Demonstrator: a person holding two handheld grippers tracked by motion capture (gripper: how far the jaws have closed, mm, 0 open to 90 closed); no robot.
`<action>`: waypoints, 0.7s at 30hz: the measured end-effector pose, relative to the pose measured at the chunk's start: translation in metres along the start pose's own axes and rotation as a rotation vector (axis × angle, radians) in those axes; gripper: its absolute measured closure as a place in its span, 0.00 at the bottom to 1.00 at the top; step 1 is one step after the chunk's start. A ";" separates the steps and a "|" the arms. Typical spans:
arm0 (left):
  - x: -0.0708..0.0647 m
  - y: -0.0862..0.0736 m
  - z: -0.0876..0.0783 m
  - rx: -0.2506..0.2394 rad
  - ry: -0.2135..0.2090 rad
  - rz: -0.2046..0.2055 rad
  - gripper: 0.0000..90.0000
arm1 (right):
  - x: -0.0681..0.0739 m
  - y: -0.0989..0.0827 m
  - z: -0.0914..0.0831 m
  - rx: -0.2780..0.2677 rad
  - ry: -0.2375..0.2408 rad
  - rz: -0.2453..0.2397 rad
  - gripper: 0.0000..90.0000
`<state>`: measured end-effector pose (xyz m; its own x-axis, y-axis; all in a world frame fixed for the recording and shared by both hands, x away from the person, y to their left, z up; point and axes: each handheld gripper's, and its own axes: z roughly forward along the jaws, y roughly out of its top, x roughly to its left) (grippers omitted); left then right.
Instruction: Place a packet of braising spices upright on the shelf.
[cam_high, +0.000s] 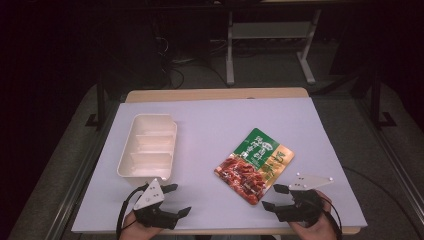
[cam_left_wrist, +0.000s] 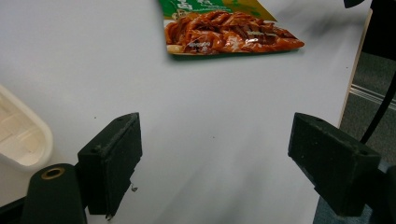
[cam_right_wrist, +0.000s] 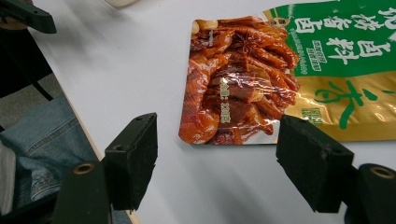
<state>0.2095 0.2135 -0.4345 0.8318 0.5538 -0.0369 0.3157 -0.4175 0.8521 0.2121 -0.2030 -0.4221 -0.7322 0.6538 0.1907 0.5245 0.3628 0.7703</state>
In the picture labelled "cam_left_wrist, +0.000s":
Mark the white plastic basket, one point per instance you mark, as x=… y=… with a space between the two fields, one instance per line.
x=18 y=137

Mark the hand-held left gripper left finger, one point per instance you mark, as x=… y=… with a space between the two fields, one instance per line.
x=107 y=161

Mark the green and orange snack packet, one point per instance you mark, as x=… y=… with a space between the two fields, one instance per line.
x=224 y=32

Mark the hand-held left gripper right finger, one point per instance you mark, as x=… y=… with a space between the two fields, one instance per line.
x=333 y=161

